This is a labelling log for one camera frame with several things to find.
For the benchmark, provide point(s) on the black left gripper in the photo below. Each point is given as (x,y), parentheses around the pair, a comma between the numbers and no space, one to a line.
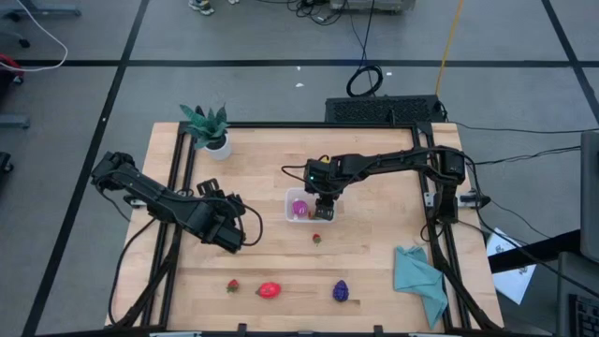
(234,206)

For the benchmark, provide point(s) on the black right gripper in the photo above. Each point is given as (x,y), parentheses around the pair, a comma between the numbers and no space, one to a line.
(325,201)

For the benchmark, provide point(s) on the purple round toy vegetable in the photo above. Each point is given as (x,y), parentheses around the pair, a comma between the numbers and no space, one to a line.
(300,207)

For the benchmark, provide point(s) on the purple toy grape bunch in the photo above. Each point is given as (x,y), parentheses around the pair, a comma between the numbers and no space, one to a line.
(340,291)

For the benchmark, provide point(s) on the red toy bell pepper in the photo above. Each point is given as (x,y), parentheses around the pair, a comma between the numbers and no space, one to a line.
(269,290)

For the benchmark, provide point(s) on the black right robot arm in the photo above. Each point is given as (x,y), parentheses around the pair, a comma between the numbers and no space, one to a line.
(388,161)

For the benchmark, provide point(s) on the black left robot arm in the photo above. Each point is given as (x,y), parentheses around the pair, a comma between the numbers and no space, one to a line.
(154,194)

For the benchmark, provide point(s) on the clear plastic tupperware container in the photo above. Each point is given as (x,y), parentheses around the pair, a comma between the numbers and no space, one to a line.
(292,196)

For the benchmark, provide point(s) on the white plant pot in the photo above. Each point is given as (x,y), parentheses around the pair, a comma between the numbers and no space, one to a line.
(221,152)

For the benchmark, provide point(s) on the small yellow tag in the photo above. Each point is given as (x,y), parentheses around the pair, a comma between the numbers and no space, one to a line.
(324,159)

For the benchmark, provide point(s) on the green artificial plant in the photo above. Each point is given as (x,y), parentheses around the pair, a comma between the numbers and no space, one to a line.
(206,127)

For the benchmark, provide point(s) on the teal cloth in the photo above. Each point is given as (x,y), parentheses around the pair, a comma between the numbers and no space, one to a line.
(416,276)

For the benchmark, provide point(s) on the black keyboard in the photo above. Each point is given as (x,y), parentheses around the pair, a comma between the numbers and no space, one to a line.
(374,110)
(587,318)

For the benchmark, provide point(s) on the white paper sheet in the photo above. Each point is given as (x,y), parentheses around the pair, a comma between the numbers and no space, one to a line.
(515,281)

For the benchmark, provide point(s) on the grey equipment box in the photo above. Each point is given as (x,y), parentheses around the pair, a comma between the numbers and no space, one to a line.
(369,4)

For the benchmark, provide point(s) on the black desk edge bar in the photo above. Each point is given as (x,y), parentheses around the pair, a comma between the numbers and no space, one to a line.
(538,250)

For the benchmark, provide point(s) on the grey table foot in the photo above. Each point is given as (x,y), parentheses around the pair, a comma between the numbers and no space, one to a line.
(51,10)

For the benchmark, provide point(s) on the grey desk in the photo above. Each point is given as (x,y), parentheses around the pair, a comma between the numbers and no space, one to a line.
(568,276)

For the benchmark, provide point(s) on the grey cabinet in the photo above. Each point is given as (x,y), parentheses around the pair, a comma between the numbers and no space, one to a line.
(590,196)

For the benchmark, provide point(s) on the black aluminium table frame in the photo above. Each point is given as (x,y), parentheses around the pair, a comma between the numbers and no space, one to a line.
(304,125)

